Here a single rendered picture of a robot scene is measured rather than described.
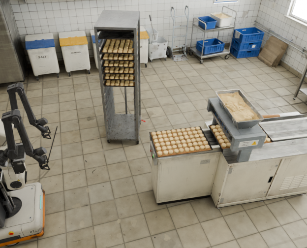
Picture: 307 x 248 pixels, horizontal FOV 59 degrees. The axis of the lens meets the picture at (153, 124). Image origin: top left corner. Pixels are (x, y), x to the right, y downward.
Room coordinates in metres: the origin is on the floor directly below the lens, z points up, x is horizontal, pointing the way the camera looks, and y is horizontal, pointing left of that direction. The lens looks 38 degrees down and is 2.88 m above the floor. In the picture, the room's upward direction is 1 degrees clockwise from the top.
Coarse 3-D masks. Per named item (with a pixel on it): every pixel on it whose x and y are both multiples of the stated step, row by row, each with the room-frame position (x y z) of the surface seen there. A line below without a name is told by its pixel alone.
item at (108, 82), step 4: (108, 80) 3.20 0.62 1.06; (112, 80) 3.22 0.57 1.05; (116, 80) 3.25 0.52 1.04; (120, 80) 3.25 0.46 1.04; (124, 80) 3.24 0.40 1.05; (108, 84) 3.11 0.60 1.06; (112, 84) 3.11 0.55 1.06; (116, 84) 3.11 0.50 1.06; (120, 84) 3.11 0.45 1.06; (124, 84) 3.12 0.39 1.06; (128, 84) 3.15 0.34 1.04; (132, 84) 3.12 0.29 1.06
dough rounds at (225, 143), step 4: (212, 128) 2.43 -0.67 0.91; (216, 128) 2.44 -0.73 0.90; (220, 128) 2.42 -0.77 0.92; (216, 132) 2.34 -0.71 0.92; (220, 132) 2.35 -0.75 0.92; (216, 136) 2.30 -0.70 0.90; (220, 136) 2.28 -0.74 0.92; (224, 136) 2.28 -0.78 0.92; (220, 140) 2.21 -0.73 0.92; (224, 140) 2.22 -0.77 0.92; (228, 140) 2.22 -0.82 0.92; (268, 140) 2.23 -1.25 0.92; (220, 144) 2.17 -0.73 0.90; (224, 144) 2.15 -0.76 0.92; (228, 144) 2.15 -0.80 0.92; (224, 148) 2.11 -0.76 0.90
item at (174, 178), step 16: (160, 160) 1.99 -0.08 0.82; (176, 160) 2.03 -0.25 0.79; (192, 160) 2.06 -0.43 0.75; (208, 160) 2.10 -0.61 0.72; (160, 176) 1.99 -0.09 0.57; (176, 176) 2.03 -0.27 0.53; (192, 176) 2.07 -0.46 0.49; (208, 176) 2.11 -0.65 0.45; (160, 192) 1.99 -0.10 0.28; (176, 192) 2.03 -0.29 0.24; (192, 192) 2.08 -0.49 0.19; (208, 192) 2.12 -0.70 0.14
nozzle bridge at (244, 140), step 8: (208, 104) 2.62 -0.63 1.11; (216, 104) 2.52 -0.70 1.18; (216, 112) 2.39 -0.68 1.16; (224, 112) 2.37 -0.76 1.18; (216, 120) 2.43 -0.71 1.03; (224, 120) 2.24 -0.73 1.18; (232, 128) 2.10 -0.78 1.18; (248, 128) 2.11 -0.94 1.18; (256, 128) 2.11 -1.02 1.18; (232, 136) 2.00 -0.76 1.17; (240, 136) 1.99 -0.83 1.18; (248, 136) 1.99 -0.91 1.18; (256, 136) 1.99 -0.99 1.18; (264, 136) 2.01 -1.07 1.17; (232, 144) 1.96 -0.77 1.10; (240, 144) 1.96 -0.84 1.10; (248, 144) 1.98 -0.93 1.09; (256, 144) 2.00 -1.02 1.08; (240, 152) 1.98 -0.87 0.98; (248, 152) 1.98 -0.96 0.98; (240, 160) 1.97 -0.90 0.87
